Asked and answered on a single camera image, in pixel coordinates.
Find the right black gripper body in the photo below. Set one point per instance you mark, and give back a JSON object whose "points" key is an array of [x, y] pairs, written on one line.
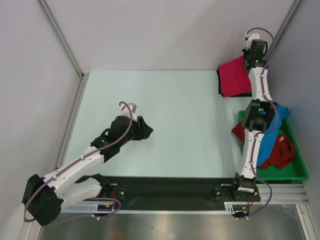
{"points": [[247, 54]]}

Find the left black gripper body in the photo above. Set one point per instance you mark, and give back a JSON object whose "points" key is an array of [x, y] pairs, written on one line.
{"points": [[130, 135]]}

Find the pink t shirt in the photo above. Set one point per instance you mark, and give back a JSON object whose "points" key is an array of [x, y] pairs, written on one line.
{"points": [[234, 77]]}

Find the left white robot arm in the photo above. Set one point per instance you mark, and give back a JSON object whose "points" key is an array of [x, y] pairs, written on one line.
{"points": [[45, 197]]}

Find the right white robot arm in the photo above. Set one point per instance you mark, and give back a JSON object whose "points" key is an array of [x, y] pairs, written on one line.
{"points": [[259, 119]]}

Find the folded black t shirt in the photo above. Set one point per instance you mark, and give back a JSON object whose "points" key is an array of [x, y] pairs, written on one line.
{"points": [[241, 95]]}

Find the blue t shirt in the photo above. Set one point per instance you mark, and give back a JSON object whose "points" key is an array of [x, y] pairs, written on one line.
{"points": [[268, 147]]}

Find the dark red t shirt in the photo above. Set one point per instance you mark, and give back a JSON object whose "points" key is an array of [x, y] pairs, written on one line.
{"points": [[286, 151]]}

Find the green plastic bin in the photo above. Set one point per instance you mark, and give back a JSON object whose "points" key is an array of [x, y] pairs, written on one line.
{"points": [[295, 171]]}

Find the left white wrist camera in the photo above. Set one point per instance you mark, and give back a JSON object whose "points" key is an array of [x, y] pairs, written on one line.
{"points": [[128, 110]]}

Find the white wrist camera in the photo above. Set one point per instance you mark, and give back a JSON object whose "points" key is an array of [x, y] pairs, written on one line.
{"points": [[128, 110], [249, 39]]}

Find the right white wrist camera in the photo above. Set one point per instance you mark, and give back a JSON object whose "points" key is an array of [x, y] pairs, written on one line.
{"points": [[249, 39]]}

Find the right aluminium frame post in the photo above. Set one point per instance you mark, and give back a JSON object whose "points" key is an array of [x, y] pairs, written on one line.
{"points": [[295, 6]]}

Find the aluminium frame post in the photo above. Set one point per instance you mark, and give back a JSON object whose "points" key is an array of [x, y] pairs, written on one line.
{"points": [[295, 6], [55, 27]]}

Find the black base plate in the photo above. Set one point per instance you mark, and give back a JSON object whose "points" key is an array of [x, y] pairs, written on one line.
{"points": [[169, 193]]}

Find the white cable duct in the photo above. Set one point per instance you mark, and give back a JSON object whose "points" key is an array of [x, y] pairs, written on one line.
{"points": [[91, 208]]}

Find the left aluminium frame post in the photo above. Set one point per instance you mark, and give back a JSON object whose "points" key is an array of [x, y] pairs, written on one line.
{"points": [[55, 27]]}

